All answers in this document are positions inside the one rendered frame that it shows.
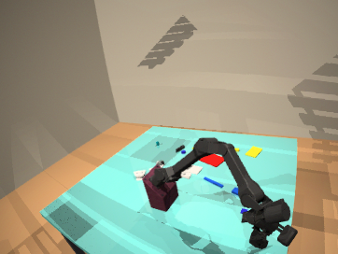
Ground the yellow flat plate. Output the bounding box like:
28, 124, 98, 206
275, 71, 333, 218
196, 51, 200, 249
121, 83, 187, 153
246, 146, 262, 158

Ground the blue rectangular block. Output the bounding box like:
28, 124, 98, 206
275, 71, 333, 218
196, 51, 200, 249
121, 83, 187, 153
232, 188, 239, 196

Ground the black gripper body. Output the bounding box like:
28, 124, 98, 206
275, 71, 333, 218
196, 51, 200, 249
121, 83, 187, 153
260, 222, 298, 247

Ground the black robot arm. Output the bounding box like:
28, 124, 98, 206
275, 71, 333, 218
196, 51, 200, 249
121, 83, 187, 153
149, 137, 290, 249

